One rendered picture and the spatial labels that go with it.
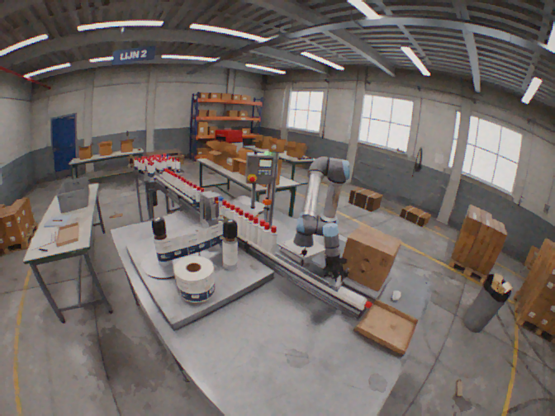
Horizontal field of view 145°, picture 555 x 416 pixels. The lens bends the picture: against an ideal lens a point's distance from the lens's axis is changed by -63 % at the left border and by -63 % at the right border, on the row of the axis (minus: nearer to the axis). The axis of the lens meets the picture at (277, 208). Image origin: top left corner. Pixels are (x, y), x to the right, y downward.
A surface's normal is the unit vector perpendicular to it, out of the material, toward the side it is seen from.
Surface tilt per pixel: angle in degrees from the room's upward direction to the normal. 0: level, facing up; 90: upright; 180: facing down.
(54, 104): 90
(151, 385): 0
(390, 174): 90
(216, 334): 0
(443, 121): 90
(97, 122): 90
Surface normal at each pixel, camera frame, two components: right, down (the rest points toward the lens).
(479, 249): -0.75, 0.22
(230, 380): 0.10, -0.92
